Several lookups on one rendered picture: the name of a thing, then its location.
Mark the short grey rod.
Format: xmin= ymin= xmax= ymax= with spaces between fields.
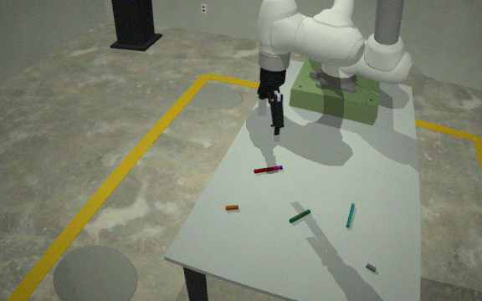
xmin=366 ymin=263 xmax=377 ymax=272

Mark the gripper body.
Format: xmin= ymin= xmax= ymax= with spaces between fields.
xmin=259 ymin=67 xmax=286 ymax=99

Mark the green rod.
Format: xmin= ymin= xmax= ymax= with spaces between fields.
xmin=289 ymin=209 xmax=311 ymax=223

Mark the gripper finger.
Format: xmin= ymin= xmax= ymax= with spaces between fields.
xmin=257 ymin=82 xmax=268 ymax=116
xmin=266 ymin=89 xmax=284 ymax=144

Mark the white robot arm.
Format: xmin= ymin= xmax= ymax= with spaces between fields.
xmin=258 ymin=0 xmax=413 ymax=93

